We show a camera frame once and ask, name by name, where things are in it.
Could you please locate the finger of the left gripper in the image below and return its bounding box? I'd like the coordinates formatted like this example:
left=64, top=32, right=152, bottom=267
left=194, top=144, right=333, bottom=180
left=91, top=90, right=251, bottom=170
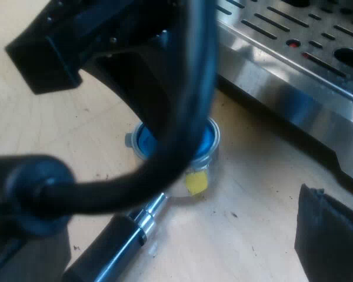
left=87, top=31, right=197, bottom=137

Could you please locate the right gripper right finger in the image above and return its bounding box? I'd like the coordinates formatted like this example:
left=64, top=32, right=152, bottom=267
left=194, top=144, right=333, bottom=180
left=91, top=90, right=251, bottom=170
left=293, top=183, right=353, bottom=282

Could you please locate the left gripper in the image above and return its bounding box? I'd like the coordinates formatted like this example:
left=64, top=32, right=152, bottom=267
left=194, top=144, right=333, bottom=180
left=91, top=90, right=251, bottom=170
left=4, top=0, right=192, bottom=95

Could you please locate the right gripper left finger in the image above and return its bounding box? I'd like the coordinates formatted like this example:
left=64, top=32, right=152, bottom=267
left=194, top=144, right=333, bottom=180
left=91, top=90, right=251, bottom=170
left=0, top=226, right=72, bottom=282

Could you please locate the blue tamper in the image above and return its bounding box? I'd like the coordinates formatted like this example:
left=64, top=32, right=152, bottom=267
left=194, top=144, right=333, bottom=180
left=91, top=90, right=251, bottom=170
left=136, top=120, right=216, bottom=161

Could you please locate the steel espresso machine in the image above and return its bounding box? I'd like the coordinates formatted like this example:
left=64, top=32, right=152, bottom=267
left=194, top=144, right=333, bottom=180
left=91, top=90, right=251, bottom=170
left=214, top=0, right=353, bottom=195

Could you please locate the black cable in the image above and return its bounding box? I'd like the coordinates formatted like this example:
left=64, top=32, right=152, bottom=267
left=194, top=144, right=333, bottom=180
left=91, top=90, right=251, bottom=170
left=0, top=0, right=221, bottom=239

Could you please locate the filter holder with red-ended handle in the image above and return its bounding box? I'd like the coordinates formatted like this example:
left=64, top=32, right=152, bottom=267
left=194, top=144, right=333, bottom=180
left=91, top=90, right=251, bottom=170
left=61, top=117, right=222, bottom=282

